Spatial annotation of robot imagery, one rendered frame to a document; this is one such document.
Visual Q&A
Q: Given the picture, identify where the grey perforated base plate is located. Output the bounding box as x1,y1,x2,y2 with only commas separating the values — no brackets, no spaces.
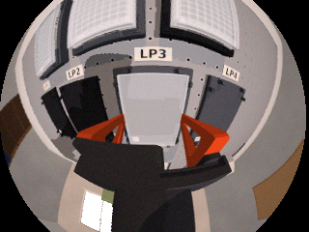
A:
22,0,278,162

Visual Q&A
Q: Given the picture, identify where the white button panel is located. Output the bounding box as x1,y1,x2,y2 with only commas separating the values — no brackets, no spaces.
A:
226,143,245,174

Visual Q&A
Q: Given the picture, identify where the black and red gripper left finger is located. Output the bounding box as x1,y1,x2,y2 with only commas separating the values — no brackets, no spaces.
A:
76,113,126,144

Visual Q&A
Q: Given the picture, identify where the dark grey flat plate with corner pegs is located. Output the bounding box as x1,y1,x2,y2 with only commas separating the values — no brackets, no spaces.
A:
113,66,193,145

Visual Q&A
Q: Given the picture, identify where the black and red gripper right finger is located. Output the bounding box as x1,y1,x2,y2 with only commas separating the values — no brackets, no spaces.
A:
180,114,230,167

